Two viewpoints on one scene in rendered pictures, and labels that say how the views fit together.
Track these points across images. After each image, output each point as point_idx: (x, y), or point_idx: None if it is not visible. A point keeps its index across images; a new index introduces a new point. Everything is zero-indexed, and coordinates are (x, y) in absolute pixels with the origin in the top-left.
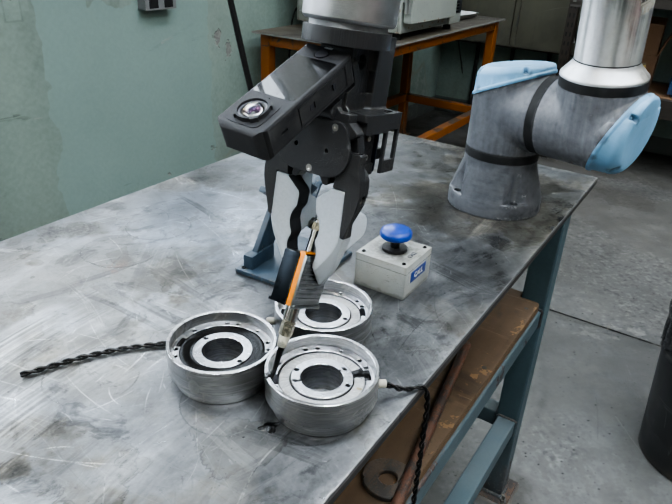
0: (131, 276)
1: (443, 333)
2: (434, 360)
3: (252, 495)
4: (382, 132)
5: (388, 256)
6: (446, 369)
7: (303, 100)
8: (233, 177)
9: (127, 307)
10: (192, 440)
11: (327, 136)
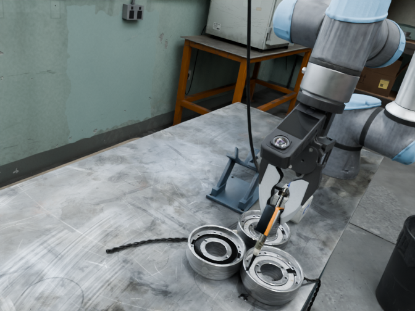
0: (150, 193)
1: (322, 247)
2: (320, 263)
3: None
4: (328, 151)
5: None
6: None
7: (306, 139)
8: (191, 134)
9: (153, 213)
10: (205, 301)
11: (305, 153)
